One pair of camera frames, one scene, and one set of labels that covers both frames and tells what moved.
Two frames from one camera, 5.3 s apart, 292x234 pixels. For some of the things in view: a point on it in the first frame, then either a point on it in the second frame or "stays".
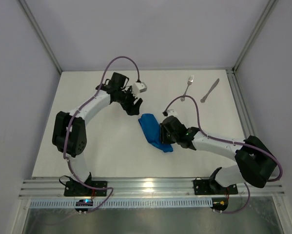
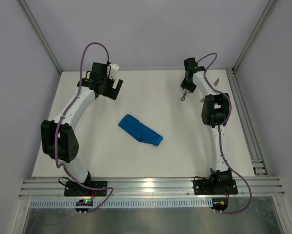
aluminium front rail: [146, 188] stays
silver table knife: [202, 100] stays
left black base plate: [79, 188] stays
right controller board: [221, 203] stays
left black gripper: [127, 101] → [114, 90]
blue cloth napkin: [152, 128] → [140, 130]
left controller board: [84, 202] stays
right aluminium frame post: [270, 6] stays
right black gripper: [164, 133] → [187, 86]
